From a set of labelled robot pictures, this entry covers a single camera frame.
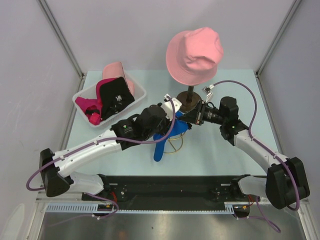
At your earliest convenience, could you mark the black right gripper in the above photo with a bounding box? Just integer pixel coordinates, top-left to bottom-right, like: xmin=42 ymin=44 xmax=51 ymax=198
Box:
xmin=178 ymin=100 xmax=226 ymax=126

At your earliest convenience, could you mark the blue baseball cap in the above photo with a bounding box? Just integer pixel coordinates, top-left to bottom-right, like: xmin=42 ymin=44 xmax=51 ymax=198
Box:
xmin=153 ymin=111 xmax=192 ymax=162

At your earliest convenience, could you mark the light pink bucket hat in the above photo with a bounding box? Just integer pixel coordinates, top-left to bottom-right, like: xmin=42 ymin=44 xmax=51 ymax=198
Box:
xmin=165 ymin=27 xmax=224 ymax=86

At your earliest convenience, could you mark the magenta hat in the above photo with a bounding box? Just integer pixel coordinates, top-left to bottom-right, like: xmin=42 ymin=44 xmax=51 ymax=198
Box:
xmin=72 ymin=77 xmax=116 ymax=127

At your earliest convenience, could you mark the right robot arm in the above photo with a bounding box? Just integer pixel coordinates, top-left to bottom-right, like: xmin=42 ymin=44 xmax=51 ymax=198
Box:
xmin=179 ymin=96 xmax=310 ymax=209

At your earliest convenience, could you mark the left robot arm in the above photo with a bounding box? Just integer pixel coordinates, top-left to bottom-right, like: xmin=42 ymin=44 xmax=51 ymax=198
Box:
xmin=40 ymin=102 xmax=181 ymax=200

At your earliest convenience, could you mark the beige mannequin head stand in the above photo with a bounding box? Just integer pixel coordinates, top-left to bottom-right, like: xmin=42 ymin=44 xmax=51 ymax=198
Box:
xmin=176 ymin=85 xmax=202 ymax=113

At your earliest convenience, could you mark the black baseball cap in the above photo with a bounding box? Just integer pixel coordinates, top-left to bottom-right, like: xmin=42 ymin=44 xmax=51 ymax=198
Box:
xmin=99 ymin=77 xmax=135 ymax=121

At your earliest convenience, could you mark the light pink cap in basket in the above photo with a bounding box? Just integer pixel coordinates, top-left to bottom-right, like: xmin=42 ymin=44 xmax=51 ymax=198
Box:
xmin=102 ymin=61 xmax=135 ymax=95

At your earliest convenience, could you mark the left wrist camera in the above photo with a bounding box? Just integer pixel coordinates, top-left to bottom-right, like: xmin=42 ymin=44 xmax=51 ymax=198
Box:
xmin=161 ymin=94 xmax=182 ymax=117

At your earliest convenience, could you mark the gold wire sphere stand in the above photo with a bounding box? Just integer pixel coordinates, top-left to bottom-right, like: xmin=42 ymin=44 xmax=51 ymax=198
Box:
xmin=163 ymin=132 xmax=185 ymax=155

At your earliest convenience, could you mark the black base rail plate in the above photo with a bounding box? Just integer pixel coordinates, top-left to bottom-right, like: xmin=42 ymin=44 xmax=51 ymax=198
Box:
xmin=82 ymin=174 xmax=266 ymax=211

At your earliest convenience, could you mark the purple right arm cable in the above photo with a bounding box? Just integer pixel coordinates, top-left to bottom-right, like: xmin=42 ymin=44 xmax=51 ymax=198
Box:
xmin=209 ymin=79 xmax=301 ymax=233

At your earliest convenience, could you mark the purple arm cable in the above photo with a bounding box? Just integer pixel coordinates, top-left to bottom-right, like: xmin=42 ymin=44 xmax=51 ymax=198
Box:
xmin=26 ymin=97 xmax=180 ymax=221
xmin=209 ymin=79 xmax=301 ymax=233

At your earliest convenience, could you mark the white cable duct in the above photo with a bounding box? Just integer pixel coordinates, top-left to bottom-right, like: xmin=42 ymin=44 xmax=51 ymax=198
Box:
xmin=45 ymin=202 xmax=251 ymax=215

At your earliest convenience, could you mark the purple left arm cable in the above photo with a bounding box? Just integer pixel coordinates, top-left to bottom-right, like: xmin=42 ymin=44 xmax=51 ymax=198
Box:
xmin=26 ymin=97 xmax=180 ymax=221

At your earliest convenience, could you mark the aluminium frame post right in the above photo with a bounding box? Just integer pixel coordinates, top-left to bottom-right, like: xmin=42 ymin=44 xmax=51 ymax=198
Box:
xmin=255 ymin=0 xmax=303 ymax=78

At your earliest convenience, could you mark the aluminium frame post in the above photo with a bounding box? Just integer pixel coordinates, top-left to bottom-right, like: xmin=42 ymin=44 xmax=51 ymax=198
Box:
xmin=36 ymin=0 xmax=85 ymax=79
xmin=255 ymin=0 xmax=303 ymax=78

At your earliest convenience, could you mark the aluminium frame post left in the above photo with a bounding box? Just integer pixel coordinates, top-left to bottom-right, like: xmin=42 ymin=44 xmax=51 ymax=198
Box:
xmin=36 ymin=0 xmax=85 ymax=79

